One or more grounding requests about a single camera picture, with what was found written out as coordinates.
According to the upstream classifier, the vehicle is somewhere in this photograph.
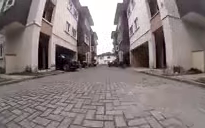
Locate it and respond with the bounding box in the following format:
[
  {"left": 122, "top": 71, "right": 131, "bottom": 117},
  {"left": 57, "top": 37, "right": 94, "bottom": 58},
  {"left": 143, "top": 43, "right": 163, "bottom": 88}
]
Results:
[
  {"left": 79, "top": 60, "right": 100, "bottom": 69},
  {"left": 107, "top": 59, "right": 128, "bottom": 69}
]

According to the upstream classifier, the pale multi-storey building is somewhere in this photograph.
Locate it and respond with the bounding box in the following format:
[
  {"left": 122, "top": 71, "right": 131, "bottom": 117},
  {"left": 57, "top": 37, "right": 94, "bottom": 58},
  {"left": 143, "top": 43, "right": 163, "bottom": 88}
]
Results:
[
  {"left": 125, "top": 0, "right": 205, "bottom": 74},
  {"left": 0, "top": 0, "right": 80, "bottom": 75}
]

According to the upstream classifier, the white house with dark roof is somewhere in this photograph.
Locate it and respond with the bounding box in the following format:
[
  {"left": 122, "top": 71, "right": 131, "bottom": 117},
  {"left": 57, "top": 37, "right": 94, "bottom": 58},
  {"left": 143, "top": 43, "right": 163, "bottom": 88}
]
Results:
[{"left": 97, "top": 52, "right": 118, "bottom": 66}]

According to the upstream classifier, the grey brick paved road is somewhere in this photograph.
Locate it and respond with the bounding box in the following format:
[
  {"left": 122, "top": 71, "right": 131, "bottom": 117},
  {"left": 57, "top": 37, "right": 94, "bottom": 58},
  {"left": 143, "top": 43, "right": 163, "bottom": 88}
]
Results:
[{"left": 0, "top": 64, "right": 205, "bottom": 128}]

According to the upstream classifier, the dark multi-storey building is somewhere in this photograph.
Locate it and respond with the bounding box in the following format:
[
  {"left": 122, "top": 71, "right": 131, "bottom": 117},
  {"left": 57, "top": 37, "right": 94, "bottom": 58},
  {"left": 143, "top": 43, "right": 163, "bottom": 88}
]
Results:
[
  {"left": 110, "top": 2, "right": 132, "bottom": 66},
  {"left": 76, "top": 5, "right": 100, "bottom": 65}
]

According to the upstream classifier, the black car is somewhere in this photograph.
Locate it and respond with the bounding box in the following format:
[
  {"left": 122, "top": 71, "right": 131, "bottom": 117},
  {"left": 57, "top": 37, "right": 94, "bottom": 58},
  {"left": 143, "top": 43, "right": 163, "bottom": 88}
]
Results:
[{"left": 55, "top": 54, "right": 81, "bottom": 72}]

